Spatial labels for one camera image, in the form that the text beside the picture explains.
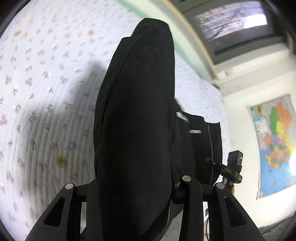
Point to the white wall outlet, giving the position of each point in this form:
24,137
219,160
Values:
229,72

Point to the colourful wall map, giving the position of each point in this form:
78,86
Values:
277,139

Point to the grey framed window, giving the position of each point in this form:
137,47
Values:
233,25

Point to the beige window sill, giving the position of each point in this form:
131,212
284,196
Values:
198,46

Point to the floral bed quilt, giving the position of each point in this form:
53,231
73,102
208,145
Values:
46,92

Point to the black hooded jacket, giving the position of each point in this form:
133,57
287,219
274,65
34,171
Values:
138,115

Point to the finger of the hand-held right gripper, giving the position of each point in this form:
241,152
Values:
214,163

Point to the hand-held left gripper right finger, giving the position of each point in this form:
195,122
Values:
189,192

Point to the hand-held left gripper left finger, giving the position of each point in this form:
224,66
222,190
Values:
91,208

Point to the grey-green cloth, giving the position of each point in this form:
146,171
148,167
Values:
275,230

